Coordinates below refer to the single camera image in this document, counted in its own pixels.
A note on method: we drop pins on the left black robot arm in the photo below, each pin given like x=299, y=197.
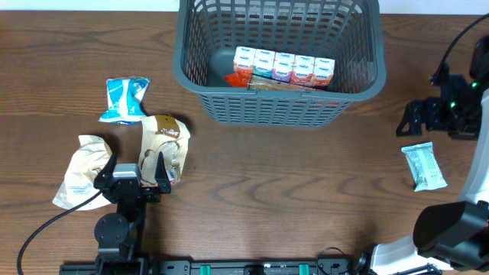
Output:
x=120, y=233

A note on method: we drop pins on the multipack tissue packets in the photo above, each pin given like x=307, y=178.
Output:
x=291, y=68

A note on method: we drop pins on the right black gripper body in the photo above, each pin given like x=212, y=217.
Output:
x=457, y=116

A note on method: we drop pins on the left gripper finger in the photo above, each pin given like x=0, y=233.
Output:
x=160, y=175
x=107, y=170

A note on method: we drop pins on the cream crumpled snack pouch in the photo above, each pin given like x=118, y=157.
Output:
x=86, y=163

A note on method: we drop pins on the mint green wipes pack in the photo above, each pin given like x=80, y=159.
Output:
x=424, y=167

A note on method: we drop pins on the brown beige snack pouch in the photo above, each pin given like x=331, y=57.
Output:
x=162, y=134

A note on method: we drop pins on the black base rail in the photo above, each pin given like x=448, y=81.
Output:
x=333, y=266

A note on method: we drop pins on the blue white snack packet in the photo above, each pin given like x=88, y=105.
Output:
x=124, y=97

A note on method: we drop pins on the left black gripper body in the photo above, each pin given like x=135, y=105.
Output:
x=149, y=194

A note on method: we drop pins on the grey plastic basket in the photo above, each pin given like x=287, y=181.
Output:
x=349, y=32

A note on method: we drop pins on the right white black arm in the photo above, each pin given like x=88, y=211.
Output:
x=451, y=236

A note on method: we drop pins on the orange long biscuit pack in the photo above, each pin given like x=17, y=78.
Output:
x=268, y=88

